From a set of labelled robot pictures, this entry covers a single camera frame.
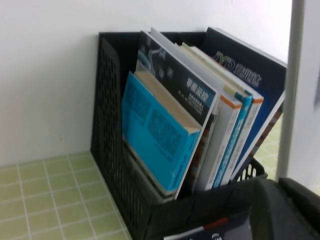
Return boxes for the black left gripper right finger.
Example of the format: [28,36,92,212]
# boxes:
[278,177,320,240]

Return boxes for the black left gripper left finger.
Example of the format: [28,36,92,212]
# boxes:
[249,178,316,240]

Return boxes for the white brochure with beige stripe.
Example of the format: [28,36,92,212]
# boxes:
[276,0,320,181]

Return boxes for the white book orange spine band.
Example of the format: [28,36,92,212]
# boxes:
[194,46,265,176]
[174,42,243,192]

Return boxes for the book with cyan spine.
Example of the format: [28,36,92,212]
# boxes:
[182,42,254,190]

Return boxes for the thick cyan paperback book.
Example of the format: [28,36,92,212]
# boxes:
[121,70,202,198]

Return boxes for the black mesh book holder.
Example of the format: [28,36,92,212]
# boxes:
[89,26,269,240]

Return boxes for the large dark blue catalogue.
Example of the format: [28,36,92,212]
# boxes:
[199,26,288,176]

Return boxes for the thin tall dark-cover brochure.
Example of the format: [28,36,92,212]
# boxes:
[135,30,221,200]

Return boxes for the green checked tablecloth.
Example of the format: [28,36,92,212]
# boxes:
[0,119,285,240]

